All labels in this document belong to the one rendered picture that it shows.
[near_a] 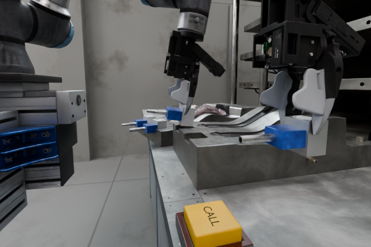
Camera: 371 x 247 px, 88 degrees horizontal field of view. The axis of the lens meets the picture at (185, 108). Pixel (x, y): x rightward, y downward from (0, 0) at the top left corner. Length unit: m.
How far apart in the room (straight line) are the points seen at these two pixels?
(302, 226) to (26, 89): 0.67
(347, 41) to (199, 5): 0.31
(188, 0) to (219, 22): 2.65
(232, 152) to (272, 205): 0.11
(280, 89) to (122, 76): 2.62
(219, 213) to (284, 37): 0.24
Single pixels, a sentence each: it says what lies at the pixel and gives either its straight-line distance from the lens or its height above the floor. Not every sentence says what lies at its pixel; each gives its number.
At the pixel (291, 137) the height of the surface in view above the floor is 0.93.
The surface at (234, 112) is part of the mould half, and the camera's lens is 0.90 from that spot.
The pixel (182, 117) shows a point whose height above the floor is 0.92.
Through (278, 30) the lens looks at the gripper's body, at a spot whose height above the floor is 1.08.
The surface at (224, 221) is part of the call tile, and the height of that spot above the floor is 0.84.
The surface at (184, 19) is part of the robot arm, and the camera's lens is 0.52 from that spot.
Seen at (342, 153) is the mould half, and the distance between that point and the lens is 0.61.
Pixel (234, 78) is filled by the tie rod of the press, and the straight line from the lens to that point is 1.84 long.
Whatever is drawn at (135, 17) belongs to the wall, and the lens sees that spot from 3.00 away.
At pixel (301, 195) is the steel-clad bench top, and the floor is 0.80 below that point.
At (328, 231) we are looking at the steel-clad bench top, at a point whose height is 0.80.
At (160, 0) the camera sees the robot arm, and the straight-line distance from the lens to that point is 0.56.
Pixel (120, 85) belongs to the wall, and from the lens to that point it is 2.87.
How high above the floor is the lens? 1.01
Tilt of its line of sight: 7 degrees down
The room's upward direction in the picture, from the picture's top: straight up
